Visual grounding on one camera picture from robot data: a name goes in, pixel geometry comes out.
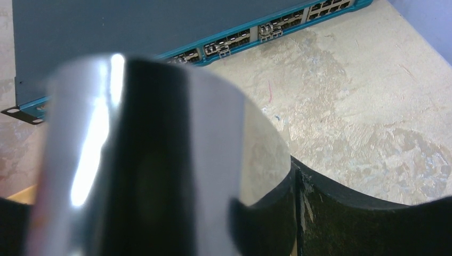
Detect yellow serving tray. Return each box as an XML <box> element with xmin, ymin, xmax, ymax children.
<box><xmin>6</xmin><ymin>185</ymin><xmax>37</xmax><ymax>205</ymax></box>

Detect metal white-tipped tongs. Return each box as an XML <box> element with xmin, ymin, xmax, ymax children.
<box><xmin>23</xmin><ymin>54</ymin><xmax>297</xmax><ymax>255</ymax></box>

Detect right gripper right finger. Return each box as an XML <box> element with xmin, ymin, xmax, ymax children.
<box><xmin>230</xmin><ymin>158</ymin><xmax>451</xmax><ymax>255</ymax></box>

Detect dark network switch box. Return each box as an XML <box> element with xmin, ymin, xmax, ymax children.
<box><xmin>2</xmin><ymin>0</ymin><xmax>370</xmax><ymax>125</ymax></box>

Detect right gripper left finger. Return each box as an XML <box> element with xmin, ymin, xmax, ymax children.
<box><xmin>1</xmin><ymin>198</ymin><xmax>31</xmax><ymax>256</ymax></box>

